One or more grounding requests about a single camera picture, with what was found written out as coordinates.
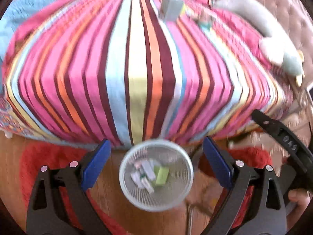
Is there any blue orange patterned blanket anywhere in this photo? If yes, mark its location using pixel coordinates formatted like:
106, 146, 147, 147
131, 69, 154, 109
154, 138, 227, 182
1, 0, 56, 61

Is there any lime green box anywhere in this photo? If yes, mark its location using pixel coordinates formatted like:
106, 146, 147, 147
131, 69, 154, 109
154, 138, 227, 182
154, 166, 169, 186

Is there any green pink patterned box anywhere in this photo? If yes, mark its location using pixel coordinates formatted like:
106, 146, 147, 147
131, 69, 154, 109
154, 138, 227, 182
195, 12, 215, 30

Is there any teal bear-print box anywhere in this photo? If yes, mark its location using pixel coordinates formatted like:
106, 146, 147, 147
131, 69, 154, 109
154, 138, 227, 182
159, 0, 184, 22

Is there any white mesh waste basket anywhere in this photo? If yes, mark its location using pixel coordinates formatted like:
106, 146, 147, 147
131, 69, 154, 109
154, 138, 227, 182
119, 139, 194, 212

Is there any tufted beige headboard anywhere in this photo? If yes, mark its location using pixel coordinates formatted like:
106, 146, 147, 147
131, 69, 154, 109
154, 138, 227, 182
202, 0, 313, 62

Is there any colourful striped bed cover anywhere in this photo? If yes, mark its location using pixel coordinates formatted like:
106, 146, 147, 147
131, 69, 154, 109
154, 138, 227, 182
1, 0, 293, 147

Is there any person's hand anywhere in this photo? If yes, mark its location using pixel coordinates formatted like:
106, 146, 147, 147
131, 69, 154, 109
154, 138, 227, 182
287, 188, 311, 230

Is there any red fluffy rug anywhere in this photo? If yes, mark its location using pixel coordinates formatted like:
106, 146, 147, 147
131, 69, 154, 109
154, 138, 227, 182
18, 140, 273, 235

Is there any grey-green long body pillow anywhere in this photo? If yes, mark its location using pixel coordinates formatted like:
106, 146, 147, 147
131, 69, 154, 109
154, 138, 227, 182
214, 0, 305, 87

